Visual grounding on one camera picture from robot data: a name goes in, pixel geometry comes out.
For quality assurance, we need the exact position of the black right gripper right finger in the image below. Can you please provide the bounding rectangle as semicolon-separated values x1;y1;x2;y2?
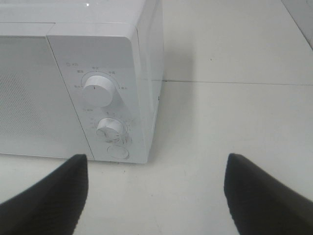
224;153;313;235

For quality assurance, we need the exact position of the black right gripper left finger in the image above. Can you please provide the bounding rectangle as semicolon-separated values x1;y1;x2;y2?
0;154;89;235

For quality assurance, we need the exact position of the round white door-release button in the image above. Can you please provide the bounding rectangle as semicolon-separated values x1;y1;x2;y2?
107;145;129;160

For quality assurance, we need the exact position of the white microwave door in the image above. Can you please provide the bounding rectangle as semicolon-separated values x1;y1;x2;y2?
0;23;93;159

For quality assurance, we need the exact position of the white timer knob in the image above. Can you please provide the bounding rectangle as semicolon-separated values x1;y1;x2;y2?
96;117;126;142

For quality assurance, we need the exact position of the upper white power knob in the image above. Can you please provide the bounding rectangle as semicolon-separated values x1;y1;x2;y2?
82;75;115;107

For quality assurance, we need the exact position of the white microwave oven body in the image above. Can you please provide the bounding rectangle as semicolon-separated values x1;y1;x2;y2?
0;0;164;164

